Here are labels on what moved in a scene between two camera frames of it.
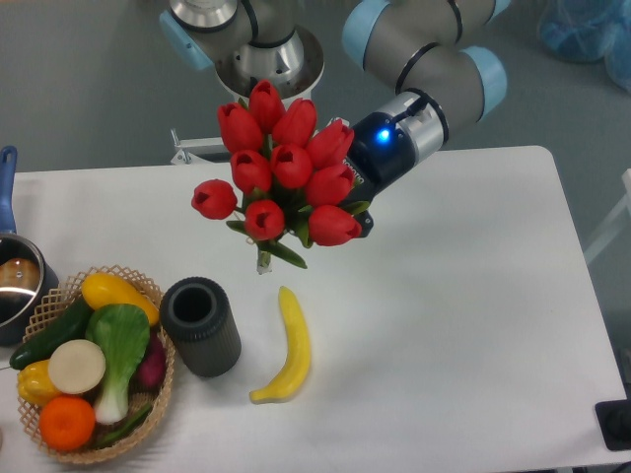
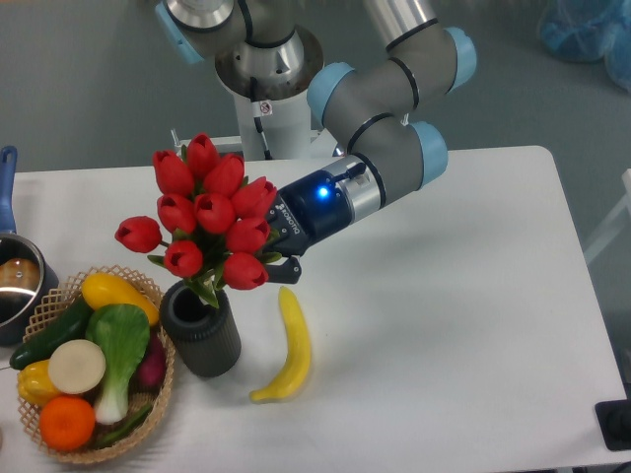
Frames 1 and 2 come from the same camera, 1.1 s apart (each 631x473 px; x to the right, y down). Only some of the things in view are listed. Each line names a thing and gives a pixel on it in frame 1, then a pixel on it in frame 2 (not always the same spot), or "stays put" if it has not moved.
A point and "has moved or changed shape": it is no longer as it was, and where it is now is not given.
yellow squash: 100,289 stays put
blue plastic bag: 590,31 stays put
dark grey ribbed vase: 203,325 stays put
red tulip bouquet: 293,175 has moved or changed shape
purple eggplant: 152,369 stays put
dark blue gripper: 382,152 to 308,212
